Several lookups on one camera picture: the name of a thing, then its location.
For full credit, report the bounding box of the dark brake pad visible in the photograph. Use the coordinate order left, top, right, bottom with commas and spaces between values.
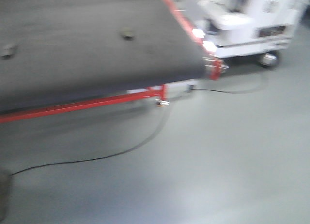
0, 43, 18, 59
120, 27, 135, 40

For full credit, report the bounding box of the dark conveyor belt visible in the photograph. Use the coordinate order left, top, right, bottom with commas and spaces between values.
0, 0, 206, 113

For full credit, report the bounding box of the white mobile machine cart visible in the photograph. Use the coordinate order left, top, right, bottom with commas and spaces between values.
198, 0, 309, 68

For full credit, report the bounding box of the black floor power cable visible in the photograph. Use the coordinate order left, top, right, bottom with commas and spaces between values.
9, 87, 269, 176

